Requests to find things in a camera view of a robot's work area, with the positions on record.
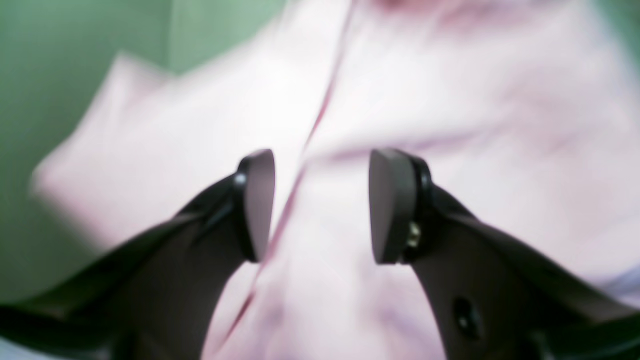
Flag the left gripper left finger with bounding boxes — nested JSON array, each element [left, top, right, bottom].
[[0, 149, 275, 360]]

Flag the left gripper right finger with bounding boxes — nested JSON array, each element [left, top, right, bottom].
[[368, 148, 640, 360]]

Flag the pink t-shirt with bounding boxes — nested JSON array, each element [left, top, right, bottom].
[[32, 0, 639, 360]]

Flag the green table cloth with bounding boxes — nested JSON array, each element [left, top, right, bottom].
[[1, 0, 284, 303]]

